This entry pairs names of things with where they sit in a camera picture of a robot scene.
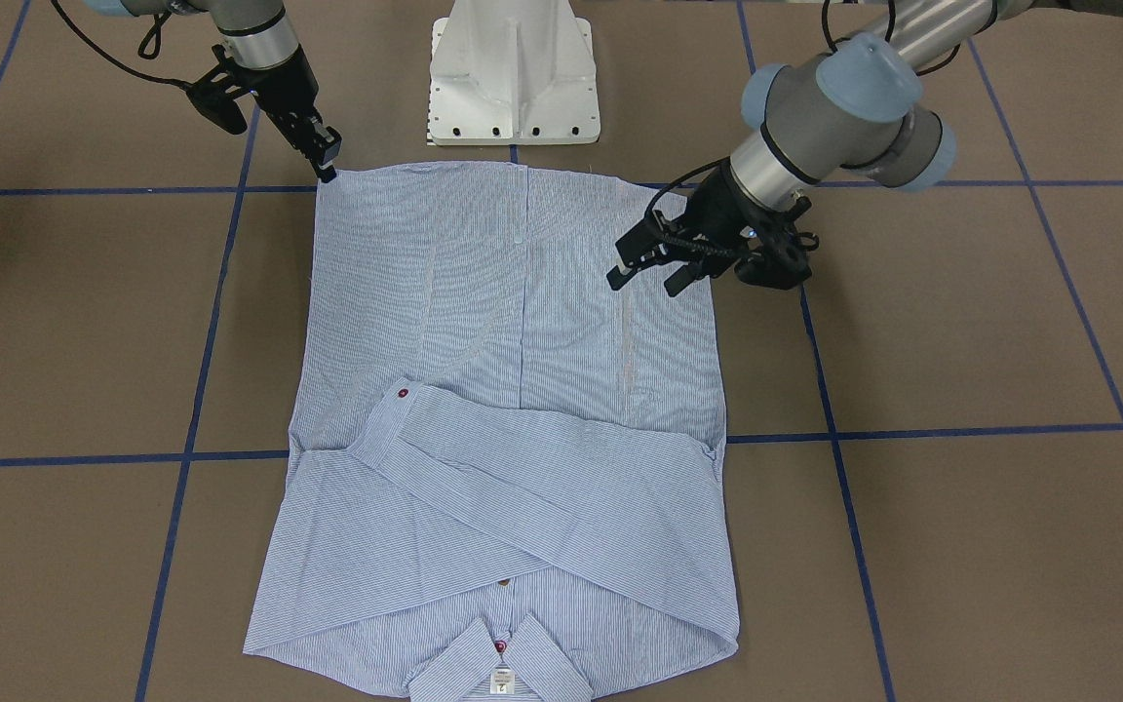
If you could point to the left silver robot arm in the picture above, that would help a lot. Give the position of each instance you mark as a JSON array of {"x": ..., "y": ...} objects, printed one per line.
[{"x": 854, "y": 108}]

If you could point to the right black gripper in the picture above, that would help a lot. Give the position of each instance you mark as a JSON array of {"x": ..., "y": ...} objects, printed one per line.
[{"x": 286, "y": 90}]

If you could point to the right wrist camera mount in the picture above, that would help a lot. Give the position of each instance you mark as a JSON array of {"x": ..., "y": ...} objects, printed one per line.
[{"x": 216, "y": 93}]

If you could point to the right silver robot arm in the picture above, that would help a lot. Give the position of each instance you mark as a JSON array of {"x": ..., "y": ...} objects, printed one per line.
[{"x": 258, "y": 54}]

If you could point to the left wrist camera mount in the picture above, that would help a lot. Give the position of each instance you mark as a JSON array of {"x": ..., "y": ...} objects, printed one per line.
[{"x": 780, "y": 262}]

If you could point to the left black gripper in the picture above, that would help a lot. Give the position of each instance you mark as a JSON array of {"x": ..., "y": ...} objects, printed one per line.
[{"x": 711, "y": 216}]

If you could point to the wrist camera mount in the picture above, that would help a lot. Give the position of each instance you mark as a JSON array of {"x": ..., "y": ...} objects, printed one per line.
[
  {"x": 216, "y": 93},
  {"x": 780, "y": 262}
]

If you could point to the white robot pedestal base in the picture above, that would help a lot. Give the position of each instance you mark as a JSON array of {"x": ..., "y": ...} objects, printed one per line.
[{"x": 513, "y": 73}]

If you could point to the light blue striped shirt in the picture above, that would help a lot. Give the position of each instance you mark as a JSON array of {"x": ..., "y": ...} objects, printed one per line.
[{"x": 504, "y": 479}]

